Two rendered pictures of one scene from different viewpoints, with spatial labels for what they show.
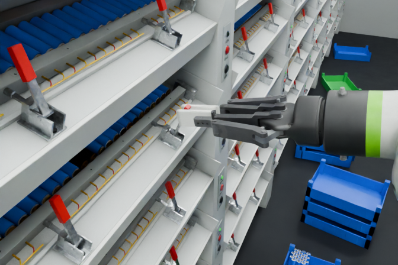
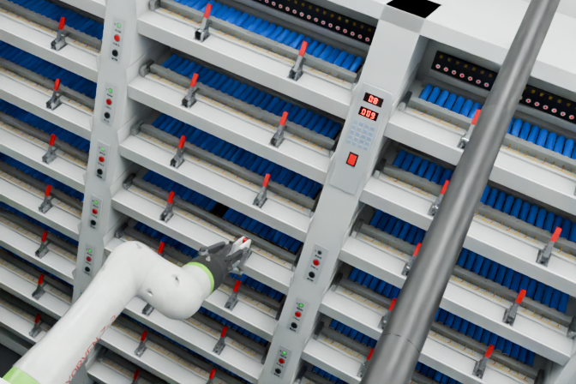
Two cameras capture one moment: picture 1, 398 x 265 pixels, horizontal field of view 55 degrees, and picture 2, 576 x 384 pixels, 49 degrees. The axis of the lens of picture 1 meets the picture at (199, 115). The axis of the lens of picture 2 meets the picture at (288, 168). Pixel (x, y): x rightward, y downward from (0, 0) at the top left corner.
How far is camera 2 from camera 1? 1.63 m
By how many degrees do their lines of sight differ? 69
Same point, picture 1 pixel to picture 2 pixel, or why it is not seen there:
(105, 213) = (186, 226)
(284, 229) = not seen: outside the picture
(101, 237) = (172, 225)
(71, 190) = (191, 207)
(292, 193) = not seen: outside the picture
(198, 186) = (261, 322)
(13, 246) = (162, 194)
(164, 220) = (225, 298)
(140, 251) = not seen: hidden behind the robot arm
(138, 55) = (239, 189)
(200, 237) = (251, 369)
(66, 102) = (192, 167)
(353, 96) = (202, 261)
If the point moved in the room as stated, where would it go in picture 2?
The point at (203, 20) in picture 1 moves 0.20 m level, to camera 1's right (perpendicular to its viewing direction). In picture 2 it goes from (303, 224) to (305, 272)
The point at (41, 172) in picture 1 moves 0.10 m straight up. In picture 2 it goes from (162, 171) to (168, 141)
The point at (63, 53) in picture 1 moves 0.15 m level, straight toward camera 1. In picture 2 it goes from (214, 159) to (161, 157)
